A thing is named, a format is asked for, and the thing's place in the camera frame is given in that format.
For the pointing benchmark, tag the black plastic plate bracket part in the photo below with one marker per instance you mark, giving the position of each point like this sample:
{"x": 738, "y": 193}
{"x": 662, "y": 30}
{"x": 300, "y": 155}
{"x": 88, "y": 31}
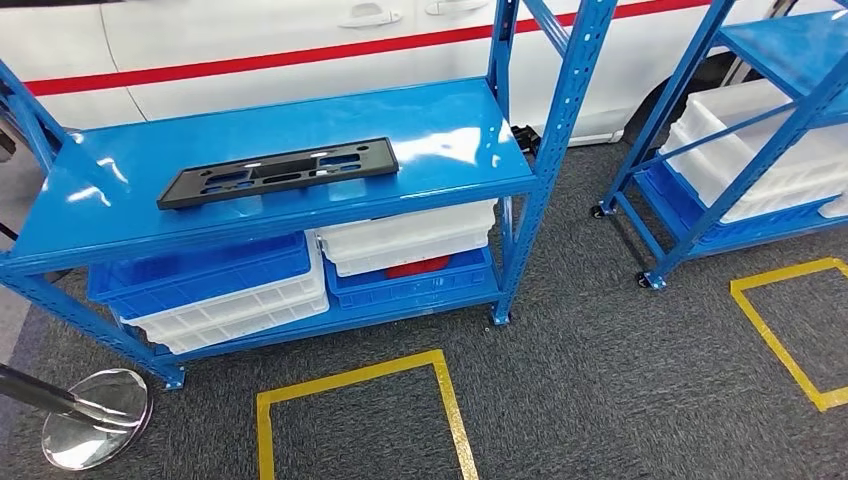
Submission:
{"x": 185, "y": 189}

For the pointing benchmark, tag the blue plastic bin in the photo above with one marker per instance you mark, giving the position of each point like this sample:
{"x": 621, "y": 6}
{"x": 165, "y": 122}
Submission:
{"x": 411, "y": 289}
{"x": 669, "y": 199}
{"x": 199, "y": 272}

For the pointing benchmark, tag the white car with red stripe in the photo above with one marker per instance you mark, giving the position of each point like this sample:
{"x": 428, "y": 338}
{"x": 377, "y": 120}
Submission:
{"x": 265, "y": 40}

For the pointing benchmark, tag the blue metal shelf rack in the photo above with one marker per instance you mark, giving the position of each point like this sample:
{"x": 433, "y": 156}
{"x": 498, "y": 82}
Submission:
{"x": 782, "y": 40}
{"x": 430, "y": 132}

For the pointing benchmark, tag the chrome stanchion post with base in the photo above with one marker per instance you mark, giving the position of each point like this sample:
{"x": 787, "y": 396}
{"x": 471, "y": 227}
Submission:
{"x": 99, "y": 424}

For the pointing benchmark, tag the yellow floor tape square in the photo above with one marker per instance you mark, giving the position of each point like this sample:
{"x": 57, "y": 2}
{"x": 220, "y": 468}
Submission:
{"x": 358, "y": 375}
{"x": 762, "y": 324}

